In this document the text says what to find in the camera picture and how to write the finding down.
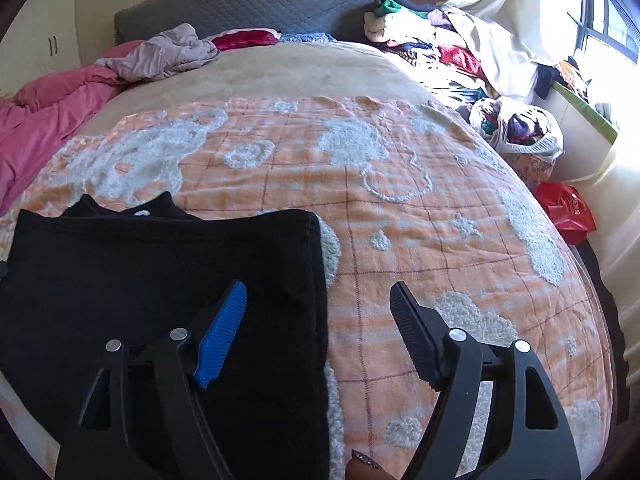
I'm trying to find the black orange sweatshirt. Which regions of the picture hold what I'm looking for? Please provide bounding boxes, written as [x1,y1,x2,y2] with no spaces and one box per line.
[1,195,330,479]

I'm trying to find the white bag of clothes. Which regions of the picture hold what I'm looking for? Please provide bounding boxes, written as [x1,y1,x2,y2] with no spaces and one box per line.
[469,96,564,164]

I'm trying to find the pile of mixed clothes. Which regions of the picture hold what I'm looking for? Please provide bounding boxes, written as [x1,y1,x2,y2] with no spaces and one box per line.
[363,0,586,100]

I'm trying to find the right hand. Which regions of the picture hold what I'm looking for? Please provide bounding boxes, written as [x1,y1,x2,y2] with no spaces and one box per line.
[345,450,396,480]

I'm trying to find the red plastic bag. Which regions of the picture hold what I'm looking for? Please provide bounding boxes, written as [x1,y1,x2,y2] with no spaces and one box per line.
[534,182,597,246]

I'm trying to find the orange white patterned blanket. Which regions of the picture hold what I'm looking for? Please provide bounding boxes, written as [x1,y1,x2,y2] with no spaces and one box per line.
[1,96,614,474]

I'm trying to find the pink duvet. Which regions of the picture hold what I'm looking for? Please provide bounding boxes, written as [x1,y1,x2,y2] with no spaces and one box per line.
[1,63,126,212]

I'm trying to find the beige bed sheet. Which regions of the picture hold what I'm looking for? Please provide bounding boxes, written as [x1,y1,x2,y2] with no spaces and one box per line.
[79,41,434,136]

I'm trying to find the mauve crumpled garment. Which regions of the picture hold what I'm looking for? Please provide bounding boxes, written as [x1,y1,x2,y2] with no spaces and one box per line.
[96,23,219,82]

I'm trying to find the white wardrobe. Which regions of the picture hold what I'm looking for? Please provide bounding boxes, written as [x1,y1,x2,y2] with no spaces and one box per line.
[0,0,80,96]

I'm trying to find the white curtain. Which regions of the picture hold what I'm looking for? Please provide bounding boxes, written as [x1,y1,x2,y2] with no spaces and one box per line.
[444,0,582,100]

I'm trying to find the red garment by headboard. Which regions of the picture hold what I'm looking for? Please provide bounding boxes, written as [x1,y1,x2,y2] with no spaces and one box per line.
[209,29,280,52]

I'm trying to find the blue patterned pillow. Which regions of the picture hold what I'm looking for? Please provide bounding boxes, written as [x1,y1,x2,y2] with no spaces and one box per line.
[279,32,336,44]

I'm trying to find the grey quilted headboard cover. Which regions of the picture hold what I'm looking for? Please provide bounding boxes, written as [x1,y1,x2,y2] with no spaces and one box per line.
[114,0,376,44]

